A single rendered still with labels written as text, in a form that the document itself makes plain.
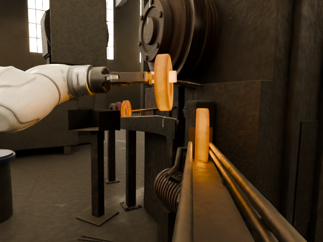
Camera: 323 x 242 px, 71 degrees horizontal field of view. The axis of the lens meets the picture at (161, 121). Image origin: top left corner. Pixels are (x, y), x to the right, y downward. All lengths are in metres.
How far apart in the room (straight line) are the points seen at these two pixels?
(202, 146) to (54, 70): 0.44
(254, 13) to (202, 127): 0.53
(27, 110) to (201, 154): 0.41
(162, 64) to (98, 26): 3.30
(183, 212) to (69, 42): 3.55
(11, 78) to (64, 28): 3.11
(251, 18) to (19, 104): 0.79
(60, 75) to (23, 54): 10.46
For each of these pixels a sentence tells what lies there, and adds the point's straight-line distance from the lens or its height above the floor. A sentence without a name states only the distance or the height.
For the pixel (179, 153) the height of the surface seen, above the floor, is 0.59.
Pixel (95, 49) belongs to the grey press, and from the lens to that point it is 3.75.
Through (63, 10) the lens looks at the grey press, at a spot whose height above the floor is 1.99.
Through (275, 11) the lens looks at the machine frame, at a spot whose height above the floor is 1.09.
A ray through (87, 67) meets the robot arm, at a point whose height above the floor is 0.89.
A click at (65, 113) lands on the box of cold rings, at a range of 3.37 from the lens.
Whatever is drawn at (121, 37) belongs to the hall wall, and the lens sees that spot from 11.86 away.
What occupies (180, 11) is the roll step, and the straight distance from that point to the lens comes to 1.03.
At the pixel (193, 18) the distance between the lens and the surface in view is 0.98.
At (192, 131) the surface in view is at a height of 0.71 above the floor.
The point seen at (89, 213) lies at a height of 0.01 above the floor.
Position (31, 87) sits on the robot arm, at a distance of 0.59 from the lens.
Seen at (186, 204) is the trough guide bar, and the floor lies 0.73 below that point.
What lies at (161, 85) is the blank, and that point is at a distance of 0.56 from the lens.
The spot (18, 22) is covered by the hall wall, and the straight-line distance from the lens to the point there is 11.39.
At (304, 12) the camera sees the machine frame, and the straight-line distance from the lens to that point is 0.96.
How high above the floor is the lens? 0.81
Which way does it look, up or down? 6 degrees down
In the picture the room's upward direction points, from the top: 1 degrees clockwise
